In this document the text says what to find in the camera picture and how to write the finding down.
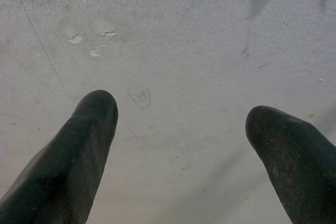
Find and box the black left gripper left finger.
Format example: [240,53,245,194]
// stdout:
[0,89,119,224]

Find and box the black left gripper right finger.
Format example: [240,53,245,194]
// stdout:
[245,105,336,224]

